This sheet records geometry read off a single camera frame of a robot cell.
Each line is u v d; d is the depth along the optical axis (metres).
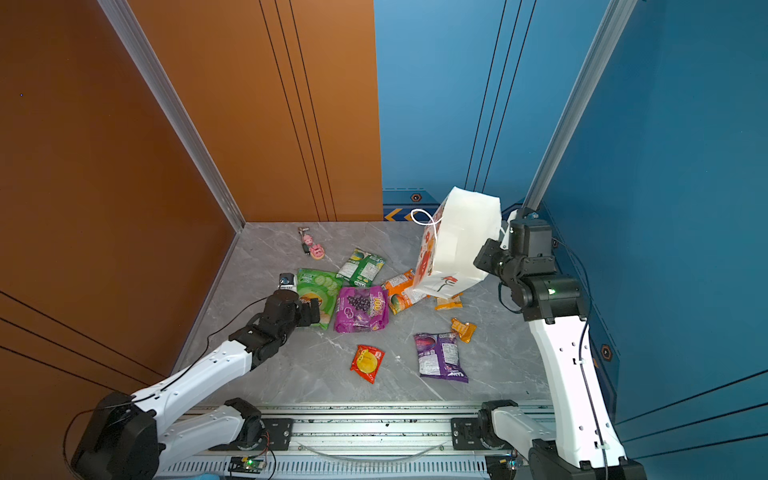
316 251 1.08
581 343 0.39
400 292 0.96
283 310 0.63
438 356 0.82
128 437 0.40
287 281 0.74
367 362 0.83
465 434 0.73
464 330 0.90
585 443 0.36
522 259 0.45
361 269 1.02
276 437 0.73
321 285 1.01
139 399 0.43
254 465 0.70
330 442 0.73
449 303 0.95
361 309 0.91
